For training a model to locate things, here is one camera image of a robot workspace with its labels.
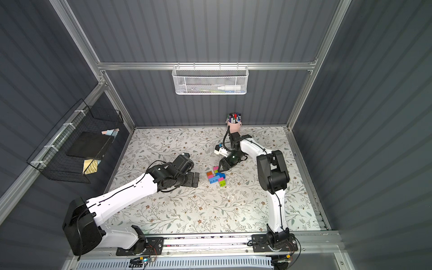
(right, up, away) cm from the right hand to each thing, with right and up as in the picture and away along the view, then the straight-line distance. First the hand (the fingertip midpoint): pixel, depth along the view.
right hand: (222, 170), depth 93 cm
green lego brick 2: (0, -8, -2) cm, 8 cm away
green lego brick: (0, -6, -2) cm, 7 cm away
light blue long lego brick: (-4, -5, 0) cm, 7 cm away
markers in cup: (+8, +32, +15) cm, 36 cm away
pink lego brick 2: (-4, 0, +5) cm, 7 cm away
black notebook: (-59, +14, -19) cm, 64 cm away
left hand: (-14, -3, -14) cm, 20 cm away
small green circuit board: (-37, -36, -22) cm, 56 cm away
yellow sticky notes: (-49, +7, -32) cm, 59 cm away
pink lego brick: (-7, -4, +1) cm, 8 cm away
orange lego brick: (-7, -2, +1) cm, 8 cm away
